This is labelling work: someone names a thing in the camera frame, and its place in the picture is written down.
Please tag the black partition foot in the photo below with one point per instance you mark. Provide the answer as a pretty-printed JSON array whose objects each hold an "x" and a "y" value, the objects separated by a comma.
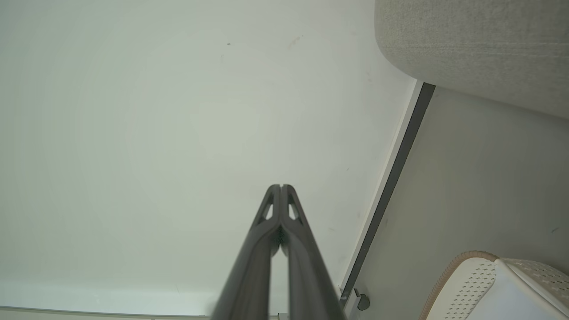
[{"x": 362, "y": 301}]

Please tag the grey fabric sofa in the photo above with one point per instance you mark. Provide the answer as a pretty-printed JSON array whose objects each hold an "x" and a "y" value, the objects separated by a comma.
[{"x": 480, "y": 44}]

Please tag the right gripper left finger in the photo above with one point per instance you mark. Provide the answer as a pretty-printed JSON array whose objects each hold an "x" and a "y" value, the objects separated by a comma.
[{"x": 249, "y": 275}]

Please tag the white and black baseboard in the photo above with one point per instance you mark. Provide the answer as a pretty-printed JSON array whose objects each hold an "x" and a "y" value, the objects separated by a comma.
[{"x": 391, "y": 178}]

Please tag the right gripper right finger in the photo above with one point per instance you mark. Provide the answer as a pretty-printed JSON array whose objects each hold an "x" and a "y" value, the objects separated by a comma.
[{"x": 306, "y": 275}]

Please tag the white laundry basket tan rim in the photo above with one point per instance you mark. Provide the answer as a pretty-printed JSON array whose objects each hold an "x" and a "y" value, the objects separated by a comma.
[{"x": 498, "y": 289}]

